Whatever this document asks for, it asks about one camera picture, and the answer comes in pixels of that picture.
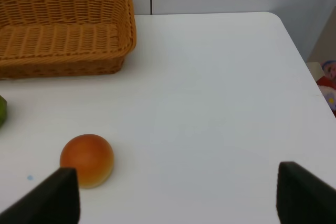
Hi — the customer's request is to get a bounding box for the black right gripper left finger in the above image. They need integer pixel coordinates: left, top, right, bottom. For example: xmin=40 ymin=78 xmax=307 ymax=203
xmin=1 ymin=168 xmax=80 ymax=223

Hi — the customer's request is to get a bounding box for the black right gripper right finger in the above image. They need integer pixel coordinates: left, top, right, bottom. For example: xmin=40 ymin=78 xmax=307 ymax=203
xmin=276 ymin=162 xmax=335 ymax=224

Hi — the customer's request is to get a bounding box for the round bread bun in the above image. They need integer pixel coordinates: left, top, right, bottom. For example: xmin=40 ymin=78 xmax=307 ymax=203
xmin=59 ymin=134 xmax=114 ymax=189

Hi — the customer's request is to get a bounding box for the green mango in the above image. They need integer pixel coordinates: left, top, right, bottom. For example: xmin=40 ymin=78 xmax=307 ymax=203
xmin=0 ymin=96 xmax=7 ymax=127

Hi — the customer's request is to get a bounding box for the colourful toy beside table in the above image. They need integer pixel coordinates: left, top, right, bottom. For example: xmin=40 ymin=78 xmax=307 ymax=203
xmin=316 ymin=60 xmax=335 ymax=115

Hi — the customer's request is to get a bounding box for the light brown wicker basket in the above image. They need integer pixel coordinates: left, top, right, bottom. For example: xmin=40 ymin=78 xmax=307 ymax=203
xmin=1 ymin=0 xmax=137 ymax=79

